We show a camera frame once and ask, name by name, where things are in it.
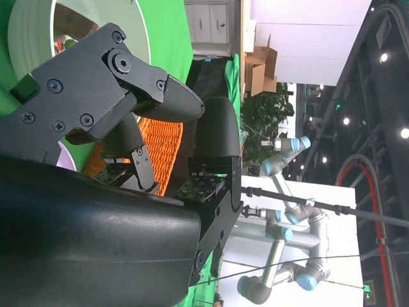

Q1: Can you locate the grey metal cabinet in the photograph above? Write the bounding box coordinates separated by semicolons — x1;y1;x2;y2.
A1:
184;0;241;57

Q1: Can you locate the orange wicker basket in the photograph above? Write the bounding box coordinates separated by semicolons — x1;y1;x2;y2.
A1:
84;117;185;196

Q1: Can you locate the green tablecloth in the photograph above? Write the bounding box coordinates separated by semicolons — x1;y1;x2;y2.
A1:
0;0;240;307

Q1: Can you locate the green leafy plant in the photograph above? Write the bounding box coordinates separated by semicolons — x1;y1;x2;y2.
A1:
240;83;295;169

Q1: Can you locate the black vertical pole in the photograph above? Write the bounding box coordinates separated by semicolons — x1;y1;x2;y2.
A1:
241;186;409;228

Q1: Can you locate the grey-green bowl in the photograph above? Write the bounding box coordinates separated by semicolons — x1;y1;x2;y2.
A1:
6;0;151;83

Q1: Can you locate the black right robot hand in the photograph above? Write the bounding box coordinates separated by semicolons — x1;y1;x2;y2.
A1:
0;22;243;307

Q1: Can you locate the black backdrop curtain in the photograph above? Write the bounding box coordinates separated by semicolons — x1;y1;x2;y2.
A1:
187;57;233;103

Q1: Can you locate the red black curved track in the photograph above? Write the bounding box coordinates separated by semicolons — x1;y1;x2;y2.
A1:
334;153;396;307

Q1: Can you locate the lavender round plate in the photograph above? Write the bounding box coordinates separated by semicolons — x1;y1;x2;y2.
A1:
56;140;77;172

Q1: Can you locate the chocolate cake slice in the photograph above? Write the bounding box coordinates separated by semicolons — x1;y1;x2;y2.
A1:
54;3;98;39

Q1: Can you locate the brown cardboard box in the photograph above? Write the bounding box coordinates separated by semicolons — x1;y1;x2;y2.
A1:
245;34;278;67
250;62;278;97

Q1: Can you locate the black hanging cable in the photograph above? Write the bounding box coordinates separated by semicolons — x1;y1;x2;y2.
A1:
191;251;409;287

